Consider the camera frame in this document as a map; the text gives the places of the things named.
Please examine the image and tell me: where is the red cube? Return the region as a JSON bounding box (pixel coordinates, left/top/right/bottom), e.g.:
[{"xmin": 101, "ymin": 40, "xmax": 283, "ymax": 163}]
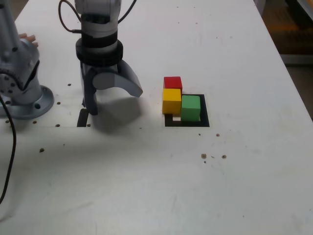
[{"xmin": 163, "ymin": 76, "xmax": 183, "ymax": 95}]

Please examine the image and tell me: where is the yellow cube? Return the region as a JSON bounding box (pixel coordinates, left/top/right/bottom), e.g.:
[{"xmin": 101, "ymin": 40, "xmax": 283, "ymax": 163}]
[{"xmin": 162, "ymin": 88, "xmax": 182, "ymax": 115}]

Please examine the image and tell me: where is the brown wooden furniture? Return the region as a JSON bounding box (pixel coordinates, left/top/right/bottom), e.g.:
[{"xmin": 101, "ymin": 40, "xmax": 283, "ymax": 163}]
[{"xmin": 263, "ymin": 0, "xmax": 313, "ymax": 55}]

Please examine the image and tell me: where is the black tape square outline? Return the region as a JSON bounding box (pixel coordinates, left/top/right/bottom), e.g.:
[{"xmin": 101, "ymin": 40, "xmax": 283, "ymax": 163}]
[{"xmin": 164, "ymin": 94, "xmax": 210, "ymax": 128}]

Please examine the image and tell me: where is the green cube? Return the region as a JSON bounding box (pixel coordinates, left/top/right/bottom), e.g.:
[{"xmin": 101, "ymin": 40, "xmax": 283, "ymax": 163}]
[{"xmin": 180, "ymin": 94, "xmax": 201, "ymax": 122}]

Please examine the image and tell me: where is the black tape strip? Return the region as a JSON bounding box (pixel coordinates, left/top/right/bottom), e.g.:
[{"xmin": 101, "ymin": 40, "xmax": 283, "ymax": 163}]
[{"xmin": 76, "ymin": 99, "xmax": 90, "ymax": 128}]

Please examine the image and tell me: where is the person's hand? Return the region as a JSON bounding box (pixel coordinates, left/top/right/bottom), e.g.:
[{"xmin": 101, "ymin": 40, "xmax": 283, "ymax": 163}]
[{"xmin": 19, "ymin": 33, "xmax": 40, "ymax": 48}]

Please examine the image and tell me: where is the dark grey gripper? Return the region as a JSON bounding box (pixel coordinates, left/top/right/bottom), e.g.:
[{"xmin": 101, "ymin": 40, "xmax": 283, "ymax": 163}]
[{"xmin": 80, "ymin": 60, "xmax": 143, "ymax": 116}]

